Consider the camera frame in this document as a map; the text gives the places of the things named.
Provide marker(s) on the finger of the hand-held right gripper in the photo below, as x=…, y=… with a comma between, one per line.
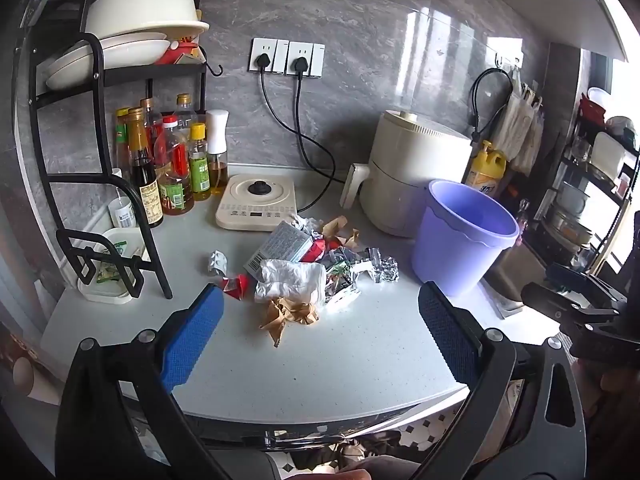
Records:
x=550, y=302
x=585, y=285

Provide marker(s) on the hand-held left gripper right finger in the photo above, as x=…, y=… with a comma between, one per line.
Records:
x=450, y=335

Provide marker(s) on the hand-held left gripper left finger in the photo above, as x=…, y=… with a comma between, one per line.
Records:
x=192, y=335

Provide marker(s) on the small red wrapper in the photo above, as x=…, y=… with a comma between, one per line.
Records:
x=236, y=287

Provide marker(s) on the small white wrapper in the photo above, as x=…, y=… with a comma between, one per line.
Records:
x=218, y=262

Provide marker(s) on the purple plastic bucket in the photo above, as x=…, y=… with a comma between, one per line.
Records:
x=450, y=255

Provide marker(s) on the silver foil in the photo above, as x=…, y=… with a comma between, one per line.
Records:
x=386, y=269

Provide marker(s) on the large brown paper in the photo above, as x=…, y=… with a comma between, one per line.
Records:
x=287, y=315

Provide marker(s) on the silver foil packet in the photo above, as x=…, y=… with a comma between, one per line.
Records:
x=362, y=271

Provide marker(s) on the white plastic bag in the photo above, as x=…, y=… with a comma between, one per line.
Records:
x=290, y=280

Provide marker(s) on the white and green packet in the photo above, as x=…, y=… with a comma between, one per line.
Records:
x=342, y=294

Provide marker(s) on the small barcode cardboard box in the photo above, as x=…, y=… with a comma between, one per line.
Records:
x=277, y=247

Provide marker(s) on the red and white carton wrapper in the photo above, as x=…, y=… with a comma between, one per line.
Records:
x=312, y=251

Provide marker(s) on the brown paper strip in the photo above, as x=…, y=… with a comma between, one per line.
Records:
x=334, y=227

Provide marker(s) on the person's right hand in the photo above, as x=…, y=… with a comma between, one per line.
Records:
x=615, y=390

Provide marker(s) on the steel pot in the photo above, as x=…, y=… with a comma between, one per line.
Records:
x=570, y=230

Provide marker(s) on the white enamel pot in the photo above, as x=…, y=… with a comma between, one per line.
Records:
x=572, y=199

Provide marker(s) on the small glass bottle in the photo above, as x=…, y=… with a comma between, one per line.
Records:
x=522, y=220

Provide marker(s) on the white rectangular tray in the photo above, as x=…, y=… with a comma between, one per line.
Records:
x=100, y=287

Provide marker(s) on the green sauce packet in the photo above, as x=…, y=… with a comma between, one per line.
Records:
x=111, y=265

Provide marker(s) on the black storage shelf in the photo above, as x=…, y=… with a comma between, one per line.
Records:
x=565, y=160

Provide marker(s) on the white storage box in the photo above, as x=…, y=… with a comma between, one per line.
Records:
x=607, y=155

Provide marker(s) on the small white-capped clear bottle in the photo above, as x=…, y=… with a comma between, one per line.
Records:
x=122, y=212

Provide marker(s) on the cream kettle base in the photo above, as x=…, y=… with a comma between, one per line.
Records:
x=250, y=202

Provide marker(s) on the yellow detergent bottle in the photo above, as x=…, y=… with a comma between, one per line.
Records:
x=487, y=170

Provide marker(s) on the red-capped oil bottle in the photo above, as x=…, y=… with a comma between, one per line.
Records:
x=175, y=180

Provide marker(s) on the dark soy sauce bottle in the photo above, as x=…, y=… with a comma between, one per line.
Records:
x=145, y=185

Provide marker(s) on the brown paper cup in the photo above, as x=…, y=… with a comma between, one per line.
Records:
x=35, y=380

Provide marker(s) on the yellow-capped green label bottle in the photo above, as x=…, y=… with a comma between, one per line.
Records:
x=200, y=170

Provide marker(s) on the hanging plastic bags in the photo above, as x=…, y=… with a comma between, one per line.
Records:
x=517, y=125

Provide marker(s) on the white-topped oil sprayer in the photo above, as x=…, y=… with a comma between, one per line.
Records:
x=217, y=160

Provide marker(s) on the red bowl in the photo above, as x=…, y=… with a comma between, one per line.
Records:
x=592, y=107

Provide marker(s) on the cream air fryer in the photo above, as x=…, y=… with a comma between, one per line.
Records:
x=415, y=160

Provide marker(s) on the yellow and green label bottle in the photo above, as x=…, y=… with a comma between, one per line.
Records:
x=121, y=140

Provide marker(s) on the clear gold-capped bottle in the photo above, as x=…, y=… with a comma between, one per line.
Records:
x=185, y=110

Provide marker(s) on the black dish rack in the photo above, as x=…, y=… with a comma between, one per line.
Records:
x=100, y=110

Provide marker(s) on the red plastic container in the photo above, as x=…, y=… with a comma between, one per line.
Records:
x=167, y=55

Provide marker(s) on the white gold-rimmed plate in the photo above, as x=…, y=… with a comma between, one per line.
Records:
x=135, y=52

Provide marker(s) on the large cream bowl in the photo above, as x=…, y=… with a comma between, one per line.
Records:
x=145, y=10

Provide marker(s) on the wall hook strip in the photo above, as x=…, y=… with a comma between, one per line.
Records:
x=507, y=60

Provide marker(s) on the white wall socket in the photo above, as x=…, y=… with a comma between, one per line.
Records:
x=316, y=60
x=280, y=55

